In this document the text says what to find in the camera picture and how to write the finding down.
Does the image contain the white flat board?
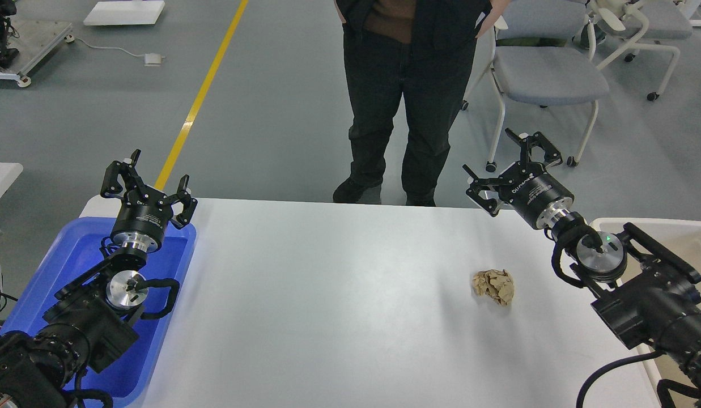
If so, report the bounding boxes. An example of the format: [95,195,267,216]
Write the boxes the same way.
[83,1,165,26]

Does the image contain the white power adapter with cable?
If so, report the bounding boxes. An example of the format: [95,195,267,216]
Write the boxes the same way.
[63,35,165,67]

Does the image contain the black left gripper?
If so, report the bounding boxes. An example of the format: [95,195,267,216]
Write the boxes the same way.
[100,149,198,253]

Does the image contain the white plastic bin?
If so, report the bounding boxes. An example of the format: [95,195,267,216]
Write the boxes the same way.
[592,218,701,407]

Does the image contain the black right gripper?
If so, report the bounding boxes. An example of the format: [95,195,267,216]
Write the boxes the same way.
[462,128,575,230]

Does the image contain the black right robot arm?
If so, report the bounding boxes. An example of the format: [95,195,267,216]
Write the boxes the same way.
[462,129,701,407]

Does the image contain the person in black clothes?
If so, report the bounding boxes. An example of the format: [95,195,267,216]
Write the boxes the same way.
[332,1,509,206]

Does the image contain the blue plastic bin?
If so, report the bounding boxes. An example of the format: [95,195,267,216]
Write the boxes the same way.
[0,216,197,400]

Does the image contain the brown paper ball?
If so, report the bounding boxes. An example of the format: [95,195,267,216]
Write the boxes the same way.
[470,269,516,307]

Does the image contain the wheeled metal platform cart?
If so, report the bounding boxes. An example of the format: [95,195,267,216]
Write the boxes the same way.
[0,1,75,88]

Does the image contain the grey white office chair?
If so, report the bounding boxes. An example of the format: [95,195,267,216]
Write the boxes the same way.
[470,1,609,172]

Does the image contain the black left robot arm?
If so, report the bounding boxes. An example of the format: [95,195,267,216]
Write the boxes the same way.
[0,150,198,407]

